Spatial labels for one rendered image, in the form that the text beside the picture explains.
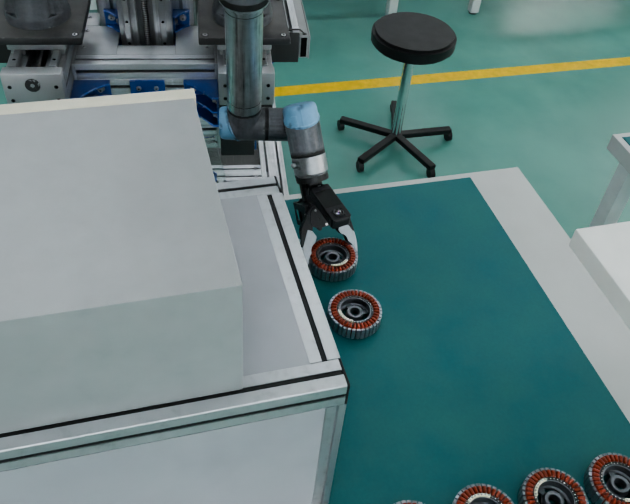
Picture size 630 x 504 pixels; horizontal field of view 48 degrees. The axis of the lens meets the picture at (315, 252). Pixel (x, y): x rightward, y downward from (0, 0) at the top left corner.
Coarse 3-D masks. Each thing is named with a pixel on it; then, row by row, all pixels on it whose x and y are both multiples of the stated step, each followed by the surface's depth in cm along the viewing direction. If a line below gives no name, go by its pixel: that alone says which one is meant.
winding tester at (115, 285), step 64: (0, 128) 93; (64, 128) 94; (128, 128) 95; (192, 128) 96; (0, 192) 84; (64, 192) 85; (128, 192) 86; (192, 192) 86; (0, 256) 77; (64, 256) 77; (128, 256) 78; (192, 256) 79; (0, 320) 71; (64, 320) 73; (128, 320) 75; (192, 320) 78; (0, 384) 77; (64, 384) 80; (128, 384) 83; (192, 384) 87
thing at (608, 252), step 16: (608, 224) 105; (624, 224) 105; (576, 240) 104; (592, 240) 102; (608, 240) 102; (624, 240) 102; (592, 256) 100; (608, 256) 100; (624, 256) 100; (592, 272) 101; (608, 272) 98; (624, 272) 98; (608, 288) 98; (624, 288) 96; (624, 304) 95; (624, 320) 96
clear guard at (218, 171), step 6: (204, 138) 136; (210, 138) 136; (210, 144) 135; (216, 144) 135; (210, 150) 133; (216, 150) 134; (210, 156) 132; (216, 156) 132; (216, 162) 131; (216, 168) 130; (222, 168) 130; (216, 174) 129; (222, 174) 129; (216, 180) 127; (222, 180) 127
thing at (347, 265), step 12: (324, 240) 159; (336, 240) 158; (312, 252) 155; (324, 252) 159; (336, 252) 159; (348, 252) 156; (312, 264) 153; (324, 264) 153; (336, 264) 153; (348, 264) 153; (324, 276) 153; (336, 276) 153; (348, 276) 154
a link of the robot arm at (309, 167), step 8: (296, 160) 150; (304, 160) 149; (312, 160) 149; (320, 160) 149; (296, 168) 151; (304, 168) 149; (312, 168) 149; (320, 168) 150; (304, 176) 150; (312, 176) 150
